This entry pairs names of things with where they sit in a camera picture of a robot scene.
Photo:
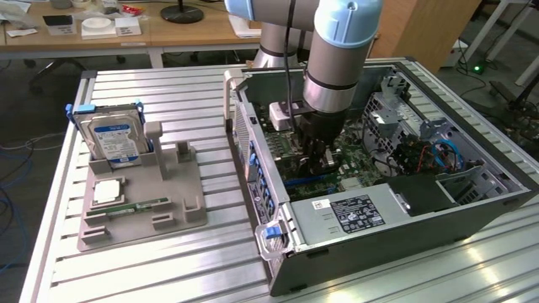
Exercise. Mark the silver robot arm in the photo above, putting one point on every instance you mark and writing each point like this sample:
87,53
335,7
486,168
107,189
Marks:
336,57

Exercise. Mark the perforated metal drive cage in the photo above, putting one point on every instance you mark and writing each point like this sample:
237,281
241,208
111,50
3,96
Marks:
379,107

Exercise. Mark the white box with black top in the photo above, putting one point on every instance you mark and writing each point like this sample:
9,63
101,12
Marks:
60,25

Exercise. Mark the silver chipset heat sink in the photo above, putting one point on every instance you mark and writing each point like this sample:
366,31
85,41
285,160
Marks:
350,184

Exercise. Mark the hard disk in blue carrier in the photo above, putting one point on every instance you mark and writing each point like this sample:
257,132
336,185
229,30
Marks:
113,139

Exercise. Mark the metal disk bay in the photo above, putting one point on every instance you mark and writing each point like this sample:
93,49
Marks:
471,186

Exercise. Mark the silver CPU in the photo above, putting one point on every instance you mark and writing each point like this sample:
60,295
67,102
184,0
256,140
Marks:
107,191

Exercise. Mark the CPU socket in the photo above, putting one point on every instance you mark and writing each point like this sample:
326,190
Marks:
293,140

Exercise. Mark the open black PC case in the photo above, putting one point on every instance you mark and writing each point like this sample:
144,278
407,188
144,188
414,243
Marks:
379,259

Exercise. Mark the grey power supply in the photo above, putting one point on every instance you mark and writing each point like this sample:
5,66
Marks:
320,221

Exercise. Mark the wooden desk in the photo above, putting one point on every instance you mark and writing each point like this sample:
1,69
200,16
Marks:
185,34

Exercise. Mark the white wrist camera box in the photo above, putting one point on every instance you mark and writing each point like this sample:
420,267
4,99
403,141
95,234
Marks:
280,118

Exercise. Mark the blue case latch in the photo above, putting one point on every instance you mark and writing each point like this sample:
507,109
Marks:
269,233

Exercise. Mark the clear plastic bag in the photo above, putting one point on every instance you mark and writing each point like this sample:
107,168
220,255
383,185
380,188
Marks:
15,11

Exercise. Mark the blue expansion slot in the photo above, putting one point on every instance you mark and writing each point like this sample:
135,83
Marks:
295,183

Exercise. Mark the black round lamp base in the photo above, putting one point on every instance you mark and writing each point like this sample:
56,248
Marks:
181,14

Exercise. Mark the wooden cabinet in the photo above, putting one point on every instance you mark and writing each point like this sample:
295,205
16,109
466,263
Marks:
420,31

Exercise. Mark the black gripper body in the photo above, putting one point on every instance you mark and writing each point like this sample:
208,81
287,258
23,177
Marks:
322,126

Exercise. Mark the green motherboard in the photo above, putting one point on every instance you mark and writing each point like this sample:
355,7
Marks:
358,164

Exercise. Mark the grey cup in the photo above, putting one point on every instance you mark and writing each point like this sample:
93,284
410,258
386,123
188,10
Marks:
60,3

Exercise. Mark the small white labelled box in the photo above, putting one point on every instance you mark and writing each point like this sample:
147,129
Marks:
127,27

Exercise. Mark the white paper card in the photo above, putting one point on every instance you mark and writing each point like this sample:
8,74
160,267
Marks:
20,32

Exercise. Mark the grey parts rack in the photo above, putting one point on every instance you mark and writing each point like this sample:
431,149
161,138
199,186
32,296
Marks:
139,230

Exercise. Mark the black office chair base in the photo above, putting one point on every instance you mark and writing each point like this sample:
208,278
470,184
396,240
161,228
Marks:
51,67

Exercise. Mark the white box with round hollow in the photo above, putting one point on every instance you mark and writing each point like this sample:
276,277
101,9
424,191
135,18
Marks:
97,30

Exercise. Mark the power strip with green light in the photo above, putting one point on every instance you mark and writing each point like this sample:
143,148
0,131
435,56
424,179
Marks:
476,68

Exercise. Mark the stack of white papers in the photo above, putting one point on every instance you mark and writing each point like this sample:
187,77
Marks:
241,28

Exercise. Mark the red packet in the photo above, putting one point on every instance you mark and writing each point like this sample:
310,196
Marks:
131,10

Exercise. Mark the white desk frame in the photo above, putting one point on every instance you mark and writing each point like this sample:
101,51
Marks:
492,31

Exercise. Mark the green RAM stick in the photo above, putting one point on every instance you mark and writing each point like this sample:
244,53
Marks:
139,206

